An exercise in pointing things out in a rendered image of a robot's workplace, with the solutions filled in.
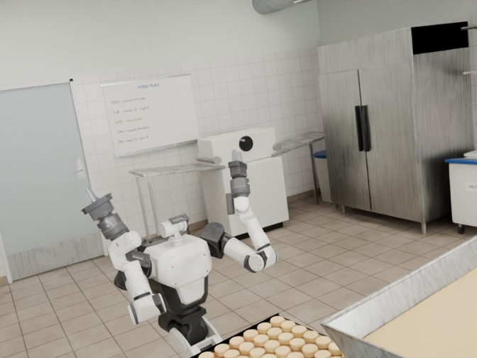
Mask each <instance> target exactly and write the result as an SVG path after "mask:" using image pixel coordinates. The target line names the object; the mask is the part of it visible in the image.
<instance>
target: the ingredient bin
mask: <svg viewBox="0 0 477 358"><path fill-rule="evenodd" d="M464 156H468V157H465V158H452V159H445V162H446V163H449V178H450V190H451V212H452V221H453V222H454V223H459V229H458V232H459V234H463V233H464V231H465V228H464V224H465V225H470V226H474V227H477V150H475V151H471V152H468V153H465V154H464Z"/></svg>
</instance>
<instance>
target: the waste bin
mask: <svg viewBox="0 0 477 358"><path fill-rule="evenodd" d="M314 159H315V163H316V167H317V175H318V179H319V186H320V190H321V195H322V200H323V201H325V202H332V201H331V193H330V186H329V174H328V167H327V155H326V150H323V151H318V152H316V153H314Z"/></svg>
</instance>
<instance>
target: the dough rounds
mask: <svg viewBox="0 0 477 358"><path fill-rule="evenodd" d="M229 342H230V344H229V345H226V344H220V345H217V346H216V347H215V348H214V352H203V353H201V354H200V355H199V358H345V356H344V355H343V354H342V352H341V351H340V349H339V348H338V347H337V346H336V344H335V343H334V341H333V340H331V339H330V338H329V337H326V336H321V335H319V334H318V333H317V332H315V331H310V330H308V329H307V328H306V327H305V326H301V325H296V324H295V323H294V322H293V321H290V320H285V319H284V318H283V317H281V316H275V317H273V318H271V319H270V323H267V322H264V323H261V324H259V325H258V329H257V330H247V331H245V332H244V334H243V337H233V338H231V339H230V341H229Z"/></svg>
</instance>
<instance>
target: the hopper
mask: <svg viewBox="0 0 477 358"><path fill-rule="evenodd" d="M320 325H321V326H322V327H323V328H324V330H325V331H326V332H327V334H328V335H329V336H330V338H331V339H332V340H333V341H334V343H335V344H336V346H337V347H338V348H339V349H340V351H341V352H342V354H343V355H344V356H345V358H477V235H476V236H474V237H473V238H471V239H469V240H467V241H466V242H464V243H462V244H460V245H458V246H456V247H454V248H453V249H451V250H449V251H448V252H446V253H444V254H442V255H441V256H438V257H437V258H435V259H433V260H431V261H429V262H428V263H426V264H424V265H422V266H420V267H419V268H416V269H415V270H414V271H411V272H409V273H408V274H406V275H404V276H402V277H401V278H399V279H397V280H395V281H393V282H392V283H389V284H388V285H386V286H384V287H382V288H381V289H379V290H377V291H376V292H374V293H372V294H370V295H368V296H366V297H365V298H363V299H361V300H359V301H357V302H356V303H354V304H352V305H350V306H349V307H347V308H344V309H343V310H341V311H339V312H338V313H336V314H334V315H332V316H331V317H329V318H327V319H325V320H323V321H321V322H320Z"/></svg>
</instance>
